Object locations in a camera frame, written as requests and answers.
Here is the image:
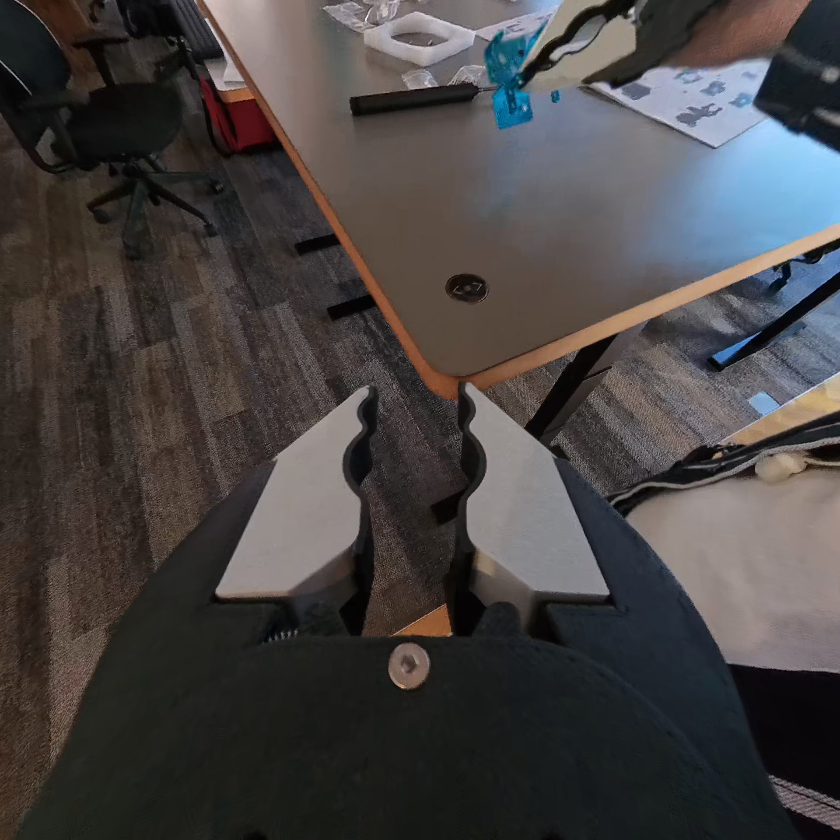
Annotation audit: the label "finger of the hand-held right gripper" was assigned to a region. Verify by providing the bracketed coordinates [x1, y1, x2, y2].
[524, 18, 641, 93]
[517, 0, 635, 80]

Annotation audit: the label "person's right hand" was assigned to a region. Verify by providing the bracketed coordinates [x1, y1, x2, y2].
[669, 0, 811, 68]

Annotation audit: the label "cluster of small clear bags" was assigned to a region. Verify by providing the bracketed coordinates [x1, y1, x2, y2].
[322, 0, 403, 32]

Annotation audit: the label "blue metal bracket assembly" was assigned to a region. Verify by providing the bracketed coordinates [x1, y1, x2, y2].
[484, 23, 563, 130]

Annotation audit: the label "black office chair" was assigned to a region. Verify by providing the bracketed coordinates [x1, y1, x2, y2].
[0, 0, 221, 260]

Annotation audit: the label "person's white shirt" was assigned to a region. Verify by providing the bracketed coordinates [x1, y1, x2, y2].
[623, 459, 840, 672]

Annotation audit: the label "person's right forearm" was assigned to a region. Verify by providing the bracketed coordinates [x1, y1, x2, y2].
[753, 0, 840, 154]

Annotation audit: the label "person's dark striped jacket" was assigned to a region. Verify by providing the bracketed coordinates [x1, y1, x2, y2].
[609, 412, 840, 521]

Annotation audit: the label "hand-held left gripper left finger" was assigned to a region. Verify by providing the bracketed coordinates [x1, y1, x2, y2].
[214, 386, 380, 636]

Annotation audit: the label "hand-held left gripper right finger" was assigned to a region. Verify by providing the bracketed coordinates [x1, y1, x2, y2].
[448, 382, 613, 636]

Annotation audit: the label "person's dark trousers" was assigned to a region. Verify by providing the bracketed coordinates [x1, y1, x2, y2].
[727, 663, 840, 840]

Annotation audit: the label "open instruction booklet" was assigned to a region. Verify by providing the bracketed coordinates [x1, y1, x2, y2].
[476, 5, 774, 149]

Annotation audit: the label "round metal desk grommet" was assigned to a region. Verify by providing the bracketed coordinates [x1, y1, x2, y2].
[445, 273, 490, 305]

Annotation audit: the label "black electric screwdriver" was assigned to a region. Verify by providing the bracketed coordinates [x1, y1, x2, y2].
[350, 82, 501, 118]

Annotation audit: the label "white foam square ring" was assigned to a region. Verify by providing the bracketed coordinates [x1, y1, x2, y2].
[363, 12, 476, 67]

